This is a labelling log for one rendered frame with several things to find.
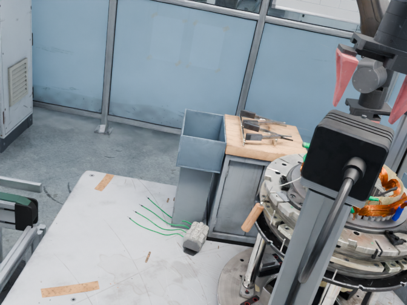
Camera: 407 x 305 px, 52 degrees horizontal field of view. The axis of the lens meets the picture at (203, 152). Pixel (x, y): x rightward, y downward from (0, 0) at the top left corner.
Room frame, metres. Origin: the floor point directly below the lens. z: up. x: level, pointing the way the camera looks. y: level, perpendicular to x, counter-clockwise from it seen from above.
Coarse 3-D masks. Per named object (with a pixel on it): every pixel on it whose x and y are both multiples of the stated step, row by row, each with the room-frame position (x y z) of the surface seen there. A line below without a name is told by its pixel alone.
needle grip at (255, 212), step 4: (256, 204) 0.66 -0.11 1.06; (256, 208) 0.65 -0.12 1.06; (260, 208) 0.65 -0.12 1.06; (252, 212) 0.65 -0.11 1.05; (256, 212) 0.65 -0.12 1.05; (260, 212) 0.65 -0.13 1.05; (248, 216) 0.65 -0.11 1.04; (252, 216) 0.65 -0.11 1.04; (256, 216) 0.65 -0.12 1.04; (248, 220) 0.65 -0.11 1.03; (252, 220) 0.65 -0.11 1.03; (244, 224) 0.65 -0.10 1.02; (248, 224) 0.65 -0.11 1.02; (252, 224) 0.65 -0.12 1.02; (244, 228) 0.65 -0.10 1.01; (248, 228) 0.65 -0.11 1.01
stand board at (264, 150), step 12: (228, 120) 1.02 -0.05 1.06; (228, 132) 0.95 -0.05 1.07; (252, 132) 0.98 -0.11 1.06; (276, 132) 1.01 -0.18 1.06; (288, 132) 1.03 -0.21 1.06; (228, 144) 0.88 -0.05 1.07; (240, 144) 0.90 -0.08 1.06; (252, 144) 0.91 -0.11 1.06; (264, 144) 0.92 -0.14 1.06; (276, 144) 0.94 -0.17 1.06; (288, 144) 0.95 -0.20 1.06; (300, 144) 0.97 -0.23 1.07; (240, 156) 0.88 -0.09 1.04; (252, 156) 0.88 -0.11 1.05; (264, 156) 0.88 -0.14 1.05; (276, 156) 0.89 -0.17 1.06
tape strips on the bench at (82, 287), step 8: (112, 176) 1.09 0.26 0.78; (104, 184) 1.04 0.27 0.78; (48, 288) 0.62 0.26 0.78; (56, 288) 0.63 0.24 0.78; (64, 288) 0.63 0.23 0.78; (72, 288) 0.64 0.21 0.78; (80, 288) 0.64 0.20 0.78; (88, 288) 0.64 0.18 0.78; (96, 288) 0.65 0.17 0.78; (48, 296) 0.60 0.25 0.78
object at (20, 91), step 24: (0, 0) 2.36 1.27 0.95; (24, 0) 2.67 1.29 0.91; (0, 24) 2.35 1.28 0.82; (24, 24) 2.66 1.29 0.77; (0, 48) 2.34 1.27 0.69; (24, 48) 2.66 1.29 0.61; (0, 72) 2.33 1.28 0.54; (24, 72) 2.64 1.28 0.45; (0, 96) 2.33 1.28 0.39; (24, 96) 2.64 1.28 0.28; (0, 120) 2.33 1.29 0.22; (24, 120) 2.66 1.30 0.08; (0, 144) 2.31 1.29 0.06
